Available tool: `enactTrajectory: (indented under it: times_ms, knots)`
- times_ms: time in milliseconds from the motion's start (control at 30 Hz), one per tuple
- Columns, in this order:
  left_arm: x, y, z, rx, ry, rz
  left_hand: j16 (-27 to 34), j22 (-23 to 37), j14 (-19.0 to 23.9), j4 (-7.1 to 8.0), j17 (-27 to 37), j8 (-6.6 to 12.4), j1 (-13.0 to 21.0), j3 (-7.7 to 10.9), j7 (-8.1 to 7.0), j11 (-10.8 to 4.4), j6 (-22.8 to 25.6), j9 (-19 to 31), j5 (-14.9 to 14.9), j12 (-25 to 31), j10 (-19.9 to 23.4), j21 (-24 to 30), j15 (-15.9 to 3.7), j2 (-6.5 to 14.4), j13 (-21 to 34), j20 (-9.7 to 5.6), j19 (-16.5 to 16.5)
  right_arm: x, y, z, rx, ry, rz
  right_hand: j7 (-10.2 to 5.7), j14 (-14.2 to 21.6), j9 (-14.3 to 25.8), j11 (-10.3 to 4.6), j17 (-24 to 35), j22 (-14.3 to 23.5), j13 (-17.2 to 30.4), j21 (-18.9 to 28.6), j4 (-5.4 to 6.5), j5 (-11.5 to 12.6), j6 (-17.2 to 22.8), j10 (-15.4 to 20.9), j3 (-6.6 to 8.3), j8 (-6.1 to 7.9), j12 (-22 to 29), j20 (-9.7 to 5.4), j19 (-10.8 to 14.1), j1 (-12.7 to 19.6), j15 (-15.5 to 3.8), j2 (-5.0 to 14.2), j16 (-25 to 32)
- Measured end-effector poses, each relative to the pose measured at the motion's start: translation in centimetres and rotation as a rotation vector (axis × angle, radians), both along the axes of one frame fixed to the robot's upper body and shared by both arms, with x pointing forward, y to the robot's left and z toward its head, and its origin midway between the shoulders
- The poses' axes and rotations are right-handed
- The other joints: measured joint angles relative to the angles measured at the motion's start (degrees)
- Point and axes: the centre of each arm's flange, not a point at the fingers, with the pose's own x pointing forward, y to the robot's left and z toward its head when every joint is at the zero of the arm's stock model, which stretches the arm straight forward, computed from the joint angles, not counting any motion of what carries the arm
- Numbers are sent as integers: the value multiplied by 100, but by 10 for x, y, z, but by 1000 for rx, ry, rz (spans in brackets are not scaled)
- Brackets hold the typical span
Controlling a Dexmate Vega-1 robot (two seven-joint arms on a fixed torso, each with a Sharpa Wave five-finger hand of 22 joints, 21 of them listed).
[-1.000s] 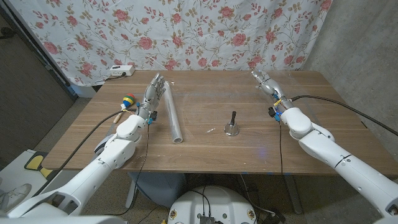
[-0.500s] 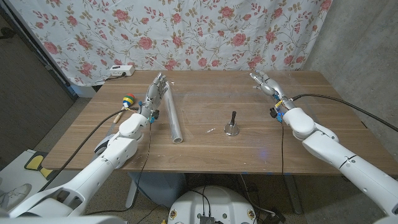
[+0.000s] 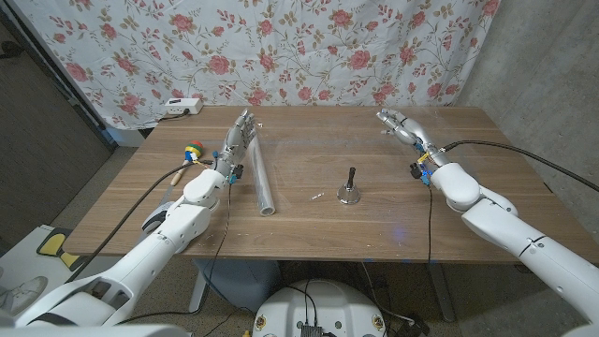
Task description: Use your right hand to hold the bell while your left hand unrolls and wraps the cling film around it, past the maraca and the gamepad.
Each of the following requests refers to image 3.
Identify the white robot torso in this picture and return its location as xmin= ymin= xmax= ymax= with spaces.
xmin=252 ymin=279 xmax=388 ymax=337

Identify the white power strip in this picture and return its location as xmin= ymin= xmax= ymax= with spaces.
xmin=164 ymin=97 xmax=204 ymax=116

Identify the white shoe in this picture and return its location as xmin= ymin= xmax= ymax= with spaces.
xmin=0 ymin=274 xmax=49 ymax=317

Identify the floral rose backdrop cloth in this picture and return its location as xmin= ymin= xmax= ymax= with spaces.
xmin=11 ymin=0 xmax=502 ymax=131

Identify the clear cling film roll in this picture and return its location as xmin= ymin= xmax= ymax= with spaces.
xmin=247 ymin=122 xmax=277 ymax=217

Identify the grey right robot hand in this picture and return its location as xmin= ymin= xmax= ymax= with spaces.
xmin=375 ymin=108 xmax=451 ymax=168

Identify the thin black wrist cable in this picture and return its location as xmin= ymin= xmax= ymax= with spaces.
xmin=425 ymin=183 xmax=434 ymax=264
xmin=116 ymin=180 xmax=234 ymax=325

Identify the colourful striped wooden maraca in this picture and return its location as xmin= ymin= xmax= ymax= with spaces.
xmin=169 ymin=139 xmax=205 ymax=187

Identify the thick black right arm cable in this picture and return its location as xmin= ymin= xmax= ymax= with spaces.
xmin=439 ymin=139 xmax=599 ymax=194

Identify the thin black left wrist cable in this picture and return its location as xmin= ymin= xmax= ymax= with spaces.
xmin=116 ymin=180 xmax=234 ymax=325

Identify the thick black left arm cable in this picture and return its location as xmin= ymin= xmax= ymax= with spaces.
xmin=64 ymin=159 xmax=215 ymax=285

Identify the grey stool with white leg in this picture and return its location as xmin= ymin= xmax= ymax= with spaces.
xmin=188 ymin=258 xmax=282 ymax=314

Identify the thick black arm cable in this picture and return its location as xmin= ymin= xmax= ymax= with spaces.
xmin=439 ymin=139 xmax=599 ymax=194
xmin=64 ymin=159 xmax=215 ymax=285

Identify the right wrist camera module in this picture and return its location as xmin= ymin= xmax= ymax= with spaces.
xmin=409 ymin=161 xmax=434 ymax=187

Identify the grey flat strip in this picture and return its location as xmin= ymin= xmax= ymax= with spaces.
xmin=157 ymin=184 xmax=175 ymax=208

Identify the silver bell with black handle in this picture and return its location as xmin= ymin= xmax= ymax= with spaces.
xmin=336 ymin=167 xmax=362 ymax=206

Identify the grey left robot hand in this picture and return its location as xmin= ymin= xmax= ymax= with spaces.
xmin=212 ymin=109 xmax=258 ymax=178

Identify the white and black gamepad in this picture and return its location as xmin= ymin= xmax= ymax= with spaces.
xmin=141 ymin=200 xmax=177 ymax=233

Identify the grey table leg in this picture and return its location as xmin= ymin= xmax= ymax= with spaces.
xmin=426 ymin=261 xmax=458 ymax=324

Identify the black power adapter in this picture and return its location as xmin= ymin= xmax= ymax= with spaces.
xmin=396 ymin=317 xmax=431 ymax=337

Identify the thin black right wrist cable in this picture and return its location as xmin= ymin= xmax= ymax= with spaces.
xmin=425 ymin=183 xmax=434 ymax=264

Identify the black door frame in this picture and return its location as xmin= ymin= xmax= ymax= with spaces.
xmin=0 ymin=4 xmax=118 ymax=151

